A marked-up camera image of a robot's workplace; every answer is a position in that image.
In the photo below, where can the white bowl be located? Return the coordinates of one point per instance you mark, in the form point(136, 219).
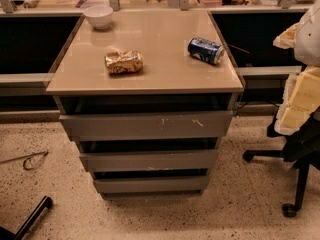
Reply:
point(99, 17)

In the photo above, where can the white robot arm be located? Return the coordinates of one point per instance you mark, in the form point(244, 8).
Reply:
point(302, 92)

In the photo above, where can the grey top drawer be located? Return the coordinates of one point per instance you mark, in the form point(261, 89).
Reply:
point(146, 126)

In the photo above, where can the crumpled gold chip bag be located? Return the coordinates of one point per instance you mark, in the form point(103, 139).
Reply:
point(123, 62)

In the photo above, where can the black chair leg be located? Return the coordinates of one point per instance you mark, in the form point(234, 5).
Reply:
point(45, 203)

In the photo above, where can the grey drawer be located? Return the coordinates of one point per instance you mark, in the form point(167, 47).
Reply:
point(148, 161)
point(146, 126)
point(144, 185)

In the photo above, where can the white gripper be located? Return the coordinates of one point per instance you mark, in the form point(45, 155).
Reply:
point(308, 43)

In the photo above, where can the grey drawer cabinet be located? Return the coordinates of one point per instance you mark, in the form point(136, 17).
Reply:
point(170, 81)

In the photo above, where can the black office chair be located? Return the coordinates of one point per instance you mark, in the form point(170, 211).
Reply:
point(303, 149)

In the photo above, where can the grey bottom drawer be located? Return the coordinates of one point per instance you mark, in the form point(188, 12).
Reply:
point(144, 185)

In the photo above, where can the blue soda can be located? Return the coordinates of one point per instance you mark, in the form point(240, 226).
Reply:
point(205, 50)

